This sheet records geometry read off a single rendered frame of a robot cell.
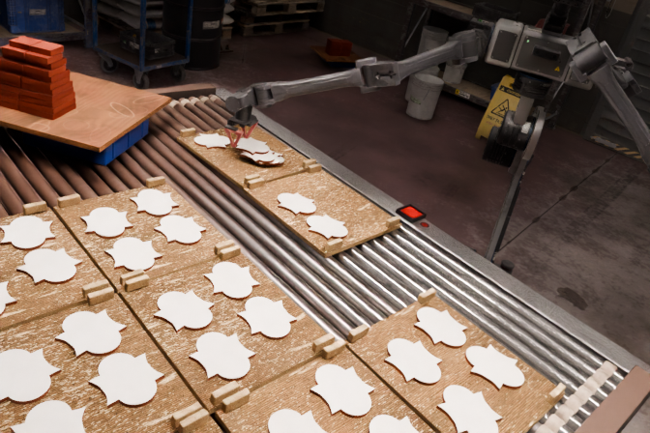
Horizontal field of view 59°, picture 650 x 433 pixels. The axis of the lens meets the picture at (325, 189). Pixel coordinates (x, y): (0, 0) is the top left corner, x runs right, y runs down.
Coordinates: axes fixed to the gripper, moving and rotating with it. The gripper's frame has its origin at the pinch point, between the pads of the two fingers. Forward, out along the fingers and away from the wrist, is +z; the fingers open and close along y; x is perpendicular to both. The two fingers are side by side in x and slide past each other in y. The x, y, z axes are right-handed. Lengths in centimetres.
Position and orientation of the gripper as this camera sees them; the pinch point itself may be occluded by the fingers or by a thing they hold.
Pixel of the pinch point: (239, 140)
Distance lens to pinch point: 212.2
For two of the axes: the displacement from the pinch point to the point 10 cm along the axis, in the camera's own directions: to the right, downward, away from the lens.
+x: -9.2, -3.2, 2.1
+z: -1.9, 8.6, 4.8
